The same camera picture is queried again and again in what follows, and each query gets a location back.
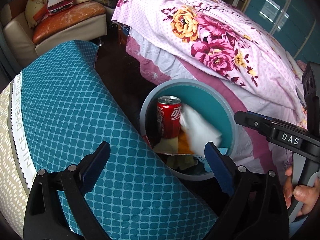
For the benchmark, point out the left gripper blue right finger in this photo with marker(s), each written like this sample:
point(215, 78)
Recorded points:
point(222, 167)

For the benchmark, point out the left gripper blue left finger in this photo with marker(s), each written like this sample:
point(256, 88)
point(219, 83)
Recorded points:
point(92, 165)

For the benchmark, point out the white tissue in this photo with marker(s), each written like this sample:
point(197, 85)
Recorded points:
point(198, 130)

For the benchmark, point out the orange cream snack bag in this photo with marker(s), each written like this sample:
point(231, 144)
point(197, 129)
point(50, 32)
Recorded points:
point(175, 146)

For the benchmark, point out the red soda can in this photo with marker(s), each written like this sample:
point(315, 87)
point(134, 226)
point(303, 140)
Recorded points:
point(168, 116)

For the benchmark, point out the teal round trash bin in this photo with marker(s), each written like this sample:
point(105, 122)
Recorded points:
point(207, 116)

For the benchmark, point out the person's right hand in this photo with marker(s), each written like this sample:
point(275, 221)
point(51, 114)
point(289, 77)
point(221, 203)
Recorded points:
point(305, 194)

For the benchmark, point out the patterned bed mattress cover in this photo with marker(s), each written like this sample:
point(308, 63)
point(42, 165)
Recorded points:
point(56, 111)

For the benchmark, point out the teal wardrobe doors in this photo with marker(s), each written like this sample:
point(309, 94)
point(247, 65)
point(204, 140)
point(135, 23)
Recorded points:
point(292, 23)

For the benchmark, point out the cream sofa chair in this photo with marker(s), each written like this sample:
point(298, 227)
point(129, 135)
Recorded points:
point(30, 31)

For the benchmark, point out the orange seat cushion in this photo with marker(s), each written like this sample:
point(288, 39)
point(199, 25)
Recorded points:
point(65, 19)

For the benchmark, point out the floral pink quilt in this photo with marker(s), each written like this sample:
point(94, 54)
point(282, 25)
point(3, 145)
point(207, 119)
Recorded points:
point(216, 44)

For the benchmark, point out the cream cartoon pillow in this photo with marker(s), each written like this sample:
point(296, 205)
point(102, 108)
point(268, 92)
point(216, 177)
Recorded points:
point(34, 12)

